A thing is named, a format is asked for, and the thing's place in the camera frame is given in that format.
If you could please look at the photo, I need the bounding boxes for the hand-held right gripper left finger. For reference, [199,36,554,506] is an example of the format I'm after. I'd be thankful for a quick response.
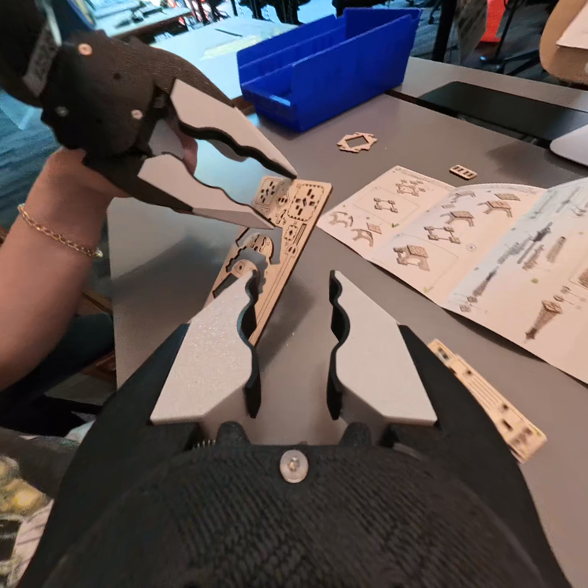
[149,270,262,426]

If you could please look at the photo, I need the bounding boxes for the person's left hand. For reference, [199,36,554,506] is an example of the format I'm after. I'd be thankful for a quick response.
[21,148,132,252]

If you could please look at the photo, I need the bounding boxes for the wooden parts sheet round cutouts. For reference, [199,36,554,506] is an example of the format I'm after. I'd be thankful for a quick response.
[204,176,333,348]

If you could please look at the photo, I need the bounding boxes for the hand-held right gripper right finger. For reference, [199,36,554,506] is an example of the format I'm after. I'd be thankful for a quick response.
[326,269,438,426]

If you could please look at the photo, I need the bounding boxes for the folded assembly instruction booklet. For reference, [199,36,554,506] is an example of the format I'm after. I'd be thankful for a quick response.
[316,165,588,385]

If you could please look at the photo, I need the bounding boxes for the white monitor stand base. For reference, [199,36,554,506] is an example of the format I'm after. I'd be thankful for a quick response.
[549,123,588,167]

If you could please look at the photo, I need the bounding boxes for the grey desk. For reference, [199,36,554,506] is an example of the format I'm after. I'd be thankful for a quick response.
[107,55,588,588]

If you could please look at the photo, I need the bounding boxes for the brown clipboard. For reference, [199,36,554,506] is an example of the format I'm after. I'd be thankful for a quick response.
[539,0,588,86]

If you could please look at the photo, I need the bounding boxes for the wooden parts sheet square cutout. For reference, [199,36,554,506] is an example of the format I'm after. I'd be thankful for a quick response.
[426,338,548,465]

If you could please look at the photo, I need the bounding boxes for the gold chain bracelet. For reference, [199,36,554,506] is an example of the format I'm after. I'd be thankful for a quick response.
[17,203,104,259]

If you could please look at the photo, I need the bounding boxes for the blue plastic bin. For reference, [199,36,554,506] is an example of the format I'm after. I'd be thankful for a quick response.
[236,7,422,134]

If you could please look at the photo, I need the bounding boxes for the person's left forearm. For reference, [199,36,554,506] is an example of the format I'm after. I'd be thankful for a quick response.
[0,204,115,393]

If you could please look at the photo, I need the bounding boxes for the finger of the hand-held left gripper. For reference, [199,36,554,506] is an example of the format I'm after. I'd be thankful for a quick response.
[137,153,276,231]
[170,78,299,181]

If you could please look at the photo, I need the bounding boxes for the square wooden frame piece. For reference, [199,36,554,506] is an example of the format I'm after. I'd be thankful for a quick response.
[337,132,379,153]

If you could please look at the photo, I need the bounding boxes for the person's patterned clothing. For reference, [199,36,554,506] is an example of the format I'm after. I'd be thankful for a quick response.
[0,425,99,588]

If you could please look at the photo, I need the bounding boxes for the black desk mat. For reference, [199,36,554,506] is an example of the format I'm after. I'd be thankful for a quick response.
[417,81,588,144]

